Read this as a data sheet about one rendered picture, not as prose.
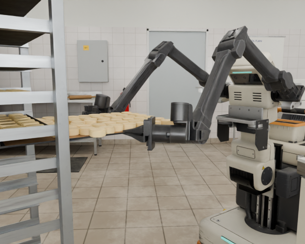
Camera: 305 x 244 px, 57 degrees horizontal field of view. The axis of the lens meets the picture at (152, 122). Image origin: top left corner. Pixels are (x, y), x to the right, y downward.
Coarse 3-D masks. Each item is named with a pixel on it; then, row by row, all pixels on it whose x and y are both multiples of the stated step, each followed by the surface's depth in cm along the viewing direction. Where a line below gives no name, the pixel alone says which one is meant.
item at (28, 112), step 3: (9, 111) 107; (12, 111) 108; (15, 111) 108; (18, 111) 109; (21, 111) 109; (24, 111) 110; (27, 111) 111; (30, 111) 111; (6, 114) 107; (24, 114) 110; (30, 114) 111
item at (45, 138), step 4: (116, 132) 90; (120, 132) 90; (72, 136) 84; (76, 136) 84; (80, 136) 84; (84, 136) 84; (12, 140) 78; (16, 140) 78; (20, 140) 78; (24, 140) 78; (28, 140) 78; (32, 140) 78; (36, 140) 78; (40, 140) 78; (44, 140) 78; (48, 140) 78; (4, 144) 74; (8, 144) 73; (12, 144) 73; (16, 144) 73
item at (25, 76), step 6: (18, 48) 109; (24, 48) 108; (24, 54) 108; (24, 72) 109; (24, 78) 109; (24, 84) 109; (24, 108) 110; (30, 108) 111; (30, 150) 113; (30, 174) 115; (30, 186) 115; (36, 186) 116; (30, 192) 115; (36, 192) 117; (30, 210) 117; (36, 210) 118; (30, 216) 118; (36, 216) 118
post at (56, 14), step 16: (48, 0) 71; (64, 32) 72; (64, 48) 72; (64, 64) 72; (64, 80) 73; (64, 96) 74; (64, 112) 74; (64, 128) 75; (64, 144) 75; (64, 160) 76; (64, 176) 76; (64, 192) 77; (64, 208) 77; (64, 224) 78; (64, 240) 78
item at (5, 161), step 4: (20, 156) 111; (24, 156) 112; (28, 156) 113; (32, 156) 114; (0, 160) 107; (4, 160) 108; (8, 160) 109; (12, 160) 110; (16, 160) 111; (20, 160) 111; (24, 160) 112; (28, 160) 113; (0, 164) 108; (4, 164) 108
